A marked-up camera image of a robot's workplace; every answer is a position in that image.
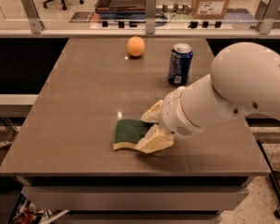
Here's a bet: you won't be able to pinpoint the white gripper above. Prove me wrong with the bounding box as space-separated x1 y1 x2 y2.
135 87 203 154

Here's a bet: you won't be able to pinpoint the green and yellow sponge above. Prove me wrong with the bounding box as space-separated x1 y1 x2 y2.
113 119 153 150

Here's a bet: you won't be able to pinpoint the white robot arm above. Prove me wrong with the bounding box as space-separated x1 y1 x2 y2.
135 42 280 153

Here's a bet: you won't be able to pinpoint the blue soda can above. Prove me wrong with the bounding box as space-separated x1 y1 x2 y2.
168 43 193 85

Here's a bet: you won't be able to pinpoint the orange fruit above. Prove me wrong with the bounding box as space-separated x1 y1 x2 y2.
127 36 146 57

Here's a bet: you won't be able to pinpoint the grey drawer front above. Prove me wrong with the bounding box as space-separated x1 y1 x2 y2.
21 187 248 211

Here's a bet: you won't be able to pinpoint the cardboard box with label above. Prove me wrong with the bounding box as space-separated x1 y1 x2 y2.
191 0 230 19

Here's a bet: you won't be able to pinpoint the colourful items bin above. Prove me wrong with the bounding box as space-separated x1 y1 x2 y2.
7 194 68 224

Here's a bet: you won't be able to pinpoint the middle metal glass bracket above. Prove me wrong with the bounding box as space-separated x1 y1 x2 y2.
146 0 156 35

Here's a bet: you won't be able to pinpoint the metal glass bracket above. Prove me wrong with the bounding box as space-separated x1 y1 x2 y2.
146 0 156 35
257 0 280 35
21 0 44 34

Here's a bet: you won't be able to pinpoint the left metal glass bracket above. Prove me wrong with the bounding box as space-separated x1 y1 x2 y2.
21 0 44 34

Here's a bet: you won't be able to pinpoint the right metal glass bracket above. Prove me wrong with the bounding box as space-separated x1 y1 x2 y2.
257 0 280 35

